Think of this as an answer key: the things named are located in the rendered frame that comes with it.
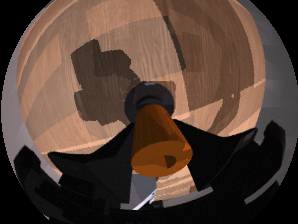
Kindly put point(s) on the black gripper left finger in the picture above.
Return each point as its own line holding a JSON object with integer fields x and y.
{"x": 108, "y": 166}

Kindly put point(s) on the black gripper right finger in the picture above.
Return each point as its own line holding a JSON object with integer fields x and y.
{"x": 211, "y": 153}

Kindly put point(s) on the orange tapered knob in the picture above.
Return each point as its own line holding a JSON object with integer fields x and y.
{"x": 159, "y": 147}

